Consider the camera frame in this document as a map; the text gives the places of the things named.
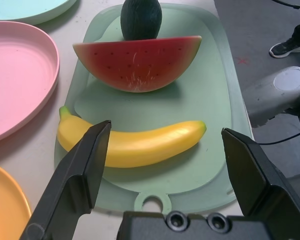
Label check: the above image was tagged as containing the black floor cable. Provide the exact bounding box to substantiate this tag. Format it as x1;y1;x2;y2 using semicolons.
254;119;300;146

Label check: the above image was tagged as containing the yellow toy banana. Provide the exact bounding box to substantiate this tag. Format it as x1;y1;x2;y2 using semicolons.
57;105;208;169

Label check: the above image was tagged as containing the yellow plastic plate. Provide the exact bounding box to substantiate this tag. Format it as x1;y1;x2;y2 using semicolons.
0;161;33;240

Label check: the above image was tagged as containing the red toy watermelon slice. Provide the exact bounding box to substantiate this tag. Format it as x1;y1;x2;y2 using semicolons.
72;35;203;94

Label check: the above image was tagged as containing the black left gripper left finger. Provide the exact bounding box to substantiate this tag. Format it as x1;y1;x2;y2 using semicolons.
18;119;113;240

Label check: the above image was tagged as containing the mint green plastic plate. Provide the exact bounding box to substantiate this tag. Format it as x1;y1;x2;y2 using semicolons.
0;0;82;25

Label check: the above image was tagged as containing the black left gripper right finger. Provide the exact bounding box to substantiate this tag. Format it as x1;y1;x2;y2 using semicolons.
221;127;300;240

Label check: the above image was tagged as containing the green cutting board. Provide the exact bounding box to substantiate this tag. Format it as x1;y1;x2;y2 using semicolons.
54;2;256;213

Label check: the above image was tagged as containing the black sneaker with white sole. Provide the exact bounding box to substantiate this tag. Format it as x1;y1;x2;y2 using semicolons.
269;41;300;59

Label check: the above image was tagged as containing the dark green toy avocado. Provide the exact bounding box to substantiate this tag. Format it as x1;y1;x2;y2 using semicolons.
120;0;163;41

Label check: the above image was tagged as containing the pink plastic plate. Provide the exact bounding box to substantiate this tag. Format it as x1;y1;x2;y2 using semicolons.
0;21;60;146

